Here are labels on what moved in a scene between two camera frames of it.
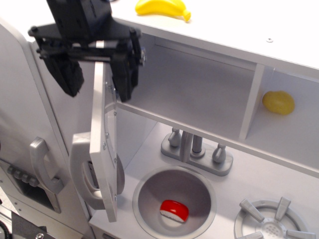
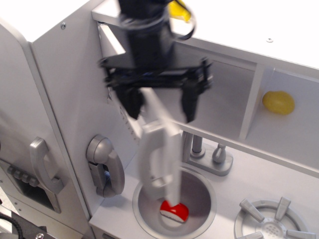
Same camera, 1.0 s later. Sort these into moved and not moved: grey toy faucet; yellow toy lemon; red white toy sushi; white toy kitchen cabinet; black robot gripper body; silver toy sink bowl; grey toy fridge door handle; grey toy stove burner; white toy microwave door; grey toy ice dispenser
Moved: black robot gripper body; white toy microwave door
Not moved: silver toy sink bowl; grey toy fridge door handle; red white toy sushi; grey toy faucet; white toy kitchen cabinet; yellow toy lemon; grey toy ice dispenser; grey toy stove burner
